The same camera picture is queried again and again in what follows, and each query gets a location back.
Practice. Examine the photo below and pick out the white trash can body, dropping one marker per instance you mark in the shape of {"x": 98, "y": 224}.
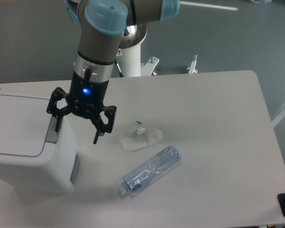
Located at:
{"x": 53, "y": 170}

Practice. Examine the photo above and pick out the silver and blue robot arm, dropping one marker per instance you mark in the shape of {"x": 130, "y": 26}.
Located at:
{"x": 102, "y": 25}

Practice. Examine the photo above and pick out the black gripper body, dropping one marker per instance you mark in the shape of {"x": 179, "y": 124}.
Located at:
{"x": 86, "y": 97}

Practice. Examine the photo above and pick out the crumpled white tissue paper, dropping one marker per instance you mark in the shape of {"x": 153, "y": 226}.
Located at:
{"x": 137, "y": 135}

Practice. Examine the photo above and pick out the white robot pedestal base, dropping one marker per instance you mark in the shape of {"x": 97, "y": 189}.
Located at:
{"x": 128, "y": 59}

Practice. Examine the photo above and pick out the crushed clear plastic bottle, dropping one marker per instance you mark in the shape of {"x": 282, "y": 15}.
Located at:
{"x": 150, "y": 170}

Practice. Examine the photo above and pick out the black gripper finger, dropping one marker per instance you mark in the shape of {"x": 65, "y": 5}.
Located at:
{"x": 58, "y": 113}
{"x": 101, "y": 127}

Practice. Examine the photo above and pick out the white trash can lid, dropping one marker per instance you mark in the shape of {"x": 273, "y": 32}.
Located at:
{"x": 24, "y": 123}

